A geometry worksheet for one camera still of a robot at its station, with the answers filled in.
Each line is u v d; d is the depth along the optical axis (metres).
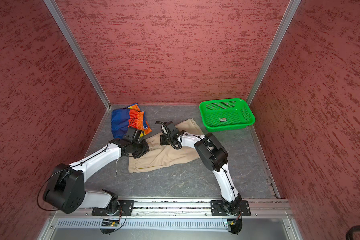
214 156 0.56
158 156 0.89
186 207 0.76
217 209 0.74
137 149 0.74
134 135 0.70
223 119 1.11
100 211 0.74
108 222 0.73
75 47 0.85
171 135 0.79
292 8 0.71
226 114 1.14
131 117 1.09
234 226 0.71
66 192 0.42
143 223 0.71
